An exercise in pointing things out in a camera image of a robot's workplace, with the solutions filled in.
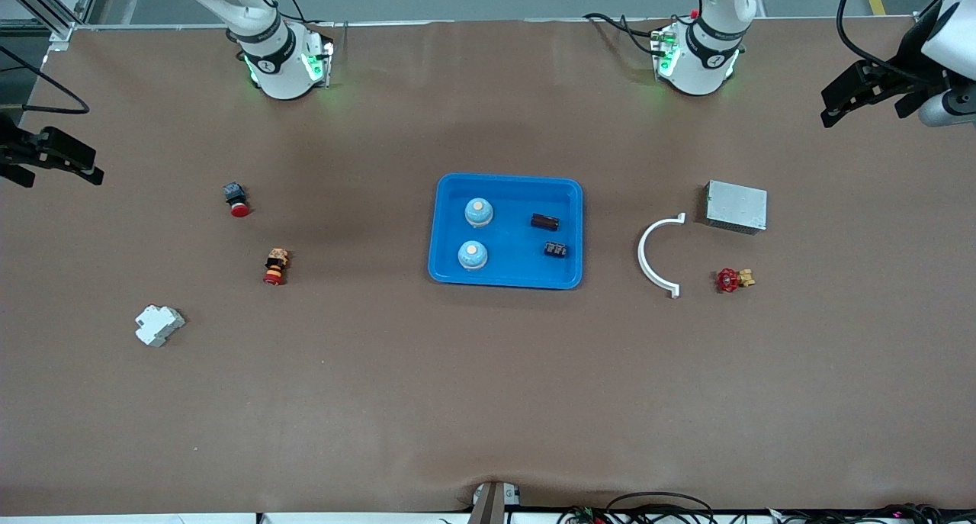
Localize grey metal box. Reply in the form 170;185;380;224
703;179;769;236

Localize white curved pipe clamp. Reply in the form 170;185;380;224
637;213;686;300

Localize aluminium frame profile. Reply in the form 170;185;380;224
0;0;104;52

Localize tangled cable bundle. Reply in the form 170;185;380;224
774;503;976;524

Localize red handled brass valve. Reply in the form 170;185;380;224
715;267;756;294

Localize white circuit breaker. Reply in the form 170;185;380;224
135;304;186;348

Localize blue plastic tray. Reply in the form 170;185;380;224
427;173;585;291

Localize red and yellow push button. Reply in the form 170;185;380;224
263;248;291;286

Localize black base cables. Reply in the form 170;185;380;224
583;11;664;56

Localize black cable loop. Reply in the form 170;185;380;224
605;492;718;524

